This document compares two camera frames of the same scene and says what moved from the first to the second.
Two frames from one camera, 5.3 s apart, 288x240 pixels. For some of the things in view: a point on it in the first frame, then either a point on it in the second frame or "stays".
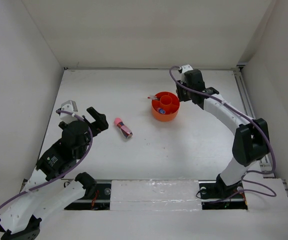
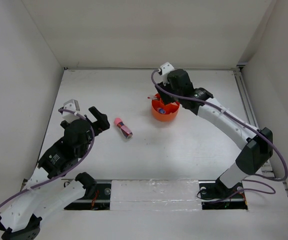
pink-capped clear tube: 125,130 stays
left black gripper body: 99,125 stays
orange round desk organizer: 168,101 stays
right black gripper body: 184,94 to 167,88
